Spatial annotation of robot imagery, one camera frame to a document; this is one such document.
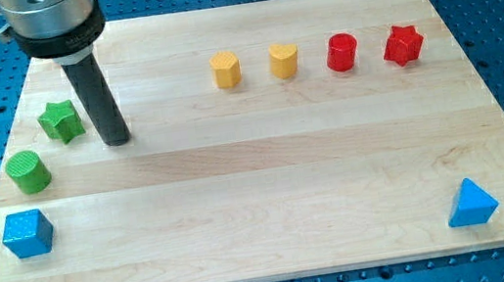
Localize green star block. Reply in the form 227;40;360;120
37;100;86;145

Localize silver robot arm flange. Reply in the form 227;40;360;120
0;0;106;67

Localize red star block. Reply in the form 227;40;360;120
384;25;424;67

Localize light wooden board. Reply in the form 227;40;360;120
0;0;504;282

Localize yellow hexagon block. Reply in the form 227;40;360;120
209;51;242;89

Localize yellow heart block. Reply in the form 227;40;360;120
268;43;298;79

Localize red cylinder block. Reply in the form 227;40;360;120
326;33;357;72

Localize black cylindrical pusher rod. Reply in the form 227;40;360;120
62;54;131;147

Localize green cylinder block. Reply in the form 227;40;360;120
5;150;52;194

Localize blue triangular prism block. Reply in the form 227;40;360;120
448;178;499;228

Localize blue cube block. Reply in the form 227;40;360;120
2;209;54;259

